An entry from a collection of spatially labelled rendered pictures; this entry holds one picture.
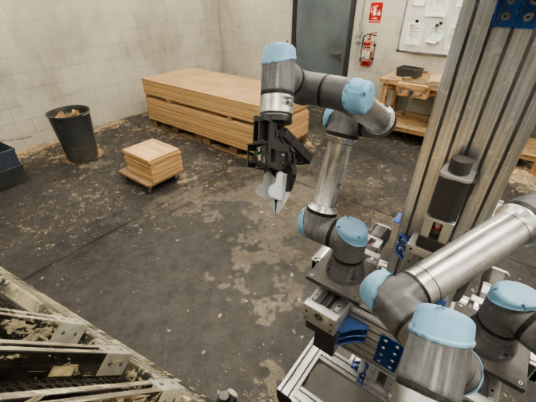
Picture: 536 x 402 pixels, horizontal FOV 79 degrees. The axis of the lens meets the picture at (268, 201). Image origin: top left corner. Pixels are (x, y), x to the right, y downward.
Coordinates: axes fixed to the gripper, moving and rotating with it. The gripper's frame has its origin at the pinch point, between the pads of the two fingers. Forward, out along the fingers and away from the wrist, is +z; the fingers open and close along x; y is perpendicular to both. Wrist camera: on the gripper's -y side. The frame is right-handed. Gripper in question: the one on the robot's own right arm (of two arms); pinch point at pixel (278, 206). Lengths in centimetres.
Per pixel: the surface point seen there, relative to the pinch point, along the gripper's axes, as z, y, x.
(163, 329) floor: 97, -48, -155
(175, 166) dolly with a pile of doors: -25, -129, -302
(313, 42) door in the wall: -263, -393, -322
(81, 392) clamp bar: 41, 34, -24
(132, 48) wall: -230, -154, -515
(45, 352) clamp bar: 39, 37, -43
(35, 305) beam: 47, 31, -106
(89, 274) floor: 73, -24, -238
